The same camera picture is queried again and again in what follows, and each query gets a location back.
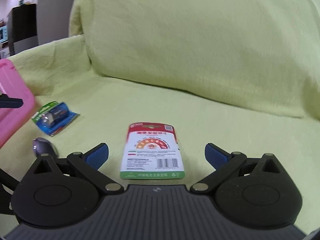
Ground red white battery card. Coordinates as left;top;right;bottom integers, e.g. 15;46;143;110
120;122;185;180

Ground pink plastic bin lid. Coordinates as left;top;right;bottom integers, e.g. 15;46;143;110
1;59;35;146

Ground white blue battery card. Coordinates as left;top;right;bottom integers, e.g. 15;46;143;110
31;101;79;137

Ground black cabinet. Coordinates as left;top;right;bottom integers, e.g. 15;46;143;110
7;3;39;56

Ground green covered sofa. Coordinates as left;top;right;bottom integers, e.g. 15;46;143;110
10;0;319;233

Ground white refrigerator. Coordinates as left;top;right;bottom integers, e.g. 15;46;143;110
37;0;74;45

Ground silver metal keychain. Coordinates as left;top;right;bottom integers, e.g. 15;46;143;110
33;137;58;159

